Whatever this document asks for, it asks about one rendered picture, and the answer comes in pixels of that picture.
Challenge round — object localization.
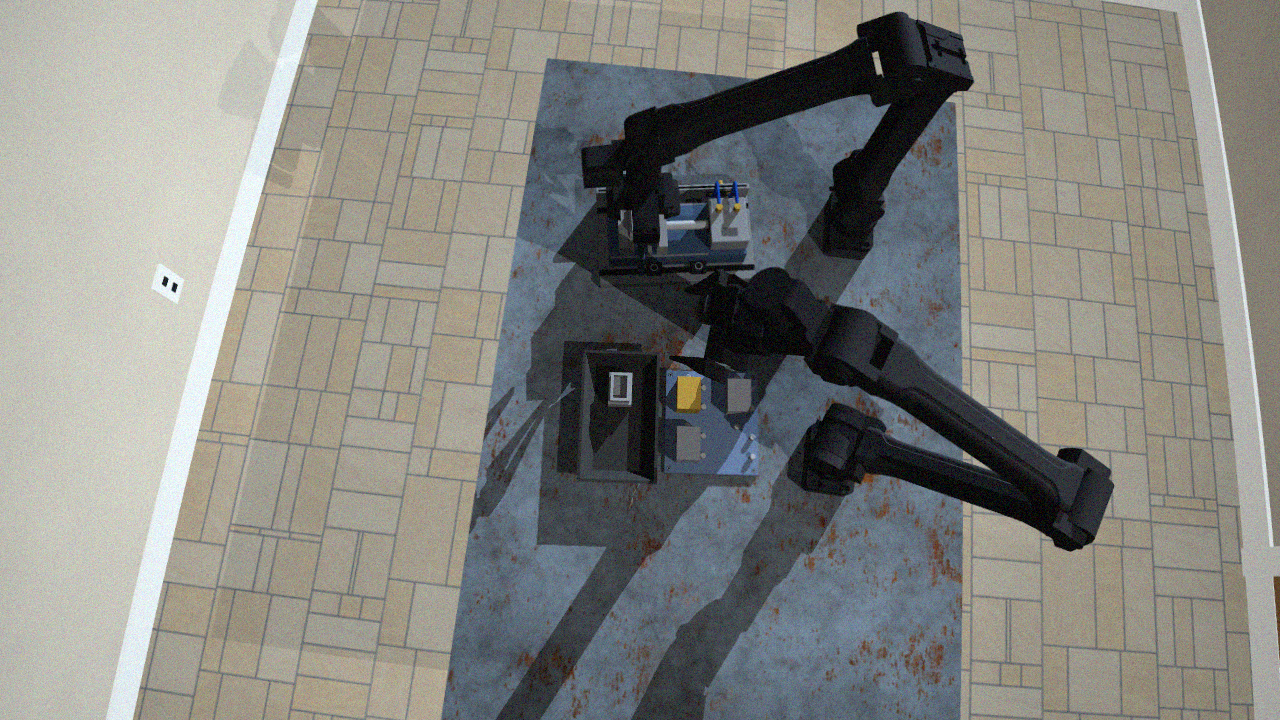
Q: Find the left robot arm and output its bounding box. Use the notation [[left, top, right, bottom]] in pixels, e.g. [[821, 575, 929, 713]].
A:
[[696, 266, 1114, 552]]

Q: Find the yellow block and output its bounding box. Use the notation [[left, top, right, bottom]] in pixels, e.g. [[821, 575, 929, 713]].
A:
[[676, 375, 701, 413]]

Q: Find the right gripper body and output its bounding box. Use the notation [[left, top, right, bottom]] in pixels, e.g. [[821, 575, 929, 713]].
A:
[[605, 173, 680, 215]]

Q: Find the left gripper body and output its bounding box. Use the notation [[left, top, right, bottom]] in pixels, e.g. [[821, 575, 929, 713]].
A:
[[701, 274, 774, 380]]

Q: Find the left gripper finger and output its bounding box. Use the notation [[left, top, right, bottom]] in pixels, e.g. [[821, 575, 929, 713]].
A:
[[669, 356, 730, 384], [684, 269, 730, 296]]

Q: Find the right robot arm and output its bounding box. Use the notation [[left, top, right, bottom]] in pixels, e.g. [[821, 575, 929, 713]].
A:
[[581, 12, 974, 252]]

